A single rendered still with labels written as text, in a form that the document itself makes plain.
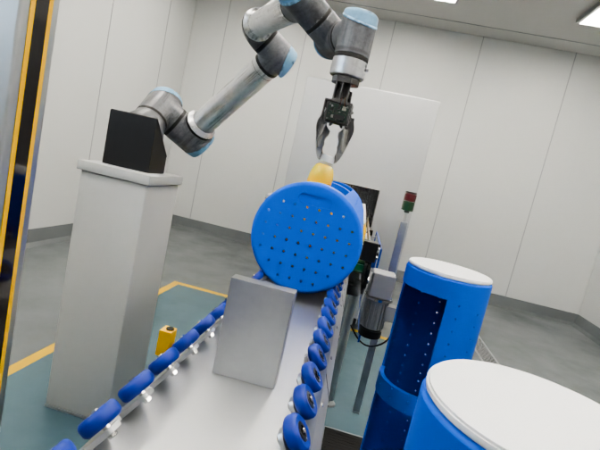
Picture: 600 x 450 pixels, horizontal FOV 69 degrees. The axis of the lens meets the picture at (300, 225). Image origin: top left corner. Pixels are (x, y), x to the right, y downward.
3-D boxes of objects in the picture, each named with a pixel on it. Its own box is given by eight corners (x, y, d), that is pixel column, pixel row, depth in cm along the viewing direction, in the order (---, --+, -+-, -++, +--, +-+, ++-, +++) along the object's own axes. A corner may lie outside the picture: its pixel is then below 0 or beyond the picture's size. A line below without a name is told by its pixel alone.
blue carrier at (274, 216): (238, 277, 114) (264, 169, 110) (293, 235, 200) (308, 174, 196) (345, 307, 110) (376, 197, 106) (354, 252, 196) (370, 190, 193)
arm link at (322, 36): (321, 12, 124) (341, 3, 113) (346, 44, 129) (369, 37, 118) (300, 37, 124) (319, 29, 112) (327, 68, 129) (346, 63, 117)
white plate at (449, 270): (430, 256, 169) (429, 259, 169) (395, 256, 148) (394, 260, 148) (504, 279, 151) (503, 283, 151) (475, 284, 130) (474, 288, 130)
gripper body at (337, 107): (318, 120, 110) (329, 71, 108) (321, 124, 118) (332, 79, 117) (347, 127, 109) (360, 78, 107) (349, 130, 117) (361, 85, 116)
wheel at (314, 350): (304, 352, 71) (315, 347, 71) (308, 342, 76) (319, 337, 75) (316, 377, 71) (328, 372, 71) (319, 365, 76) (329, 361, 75)
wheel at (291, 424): (278, 429, 49) (294, 423, 49) (285, 409, 54) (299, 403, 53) (295, 465, 49) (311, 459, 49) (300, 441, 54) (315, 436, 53)
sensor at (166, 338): (154, 355, 75) (159, 329, 74) (162, 349, 78) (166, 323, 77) (195, 368, 74) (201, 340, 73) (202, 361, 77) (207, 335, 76)
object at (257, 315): (211, 372, 68) (230, 277, 66) (220, 362, 72) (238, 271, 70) (273, 390, 67) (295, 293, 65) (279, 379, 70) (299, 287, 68)
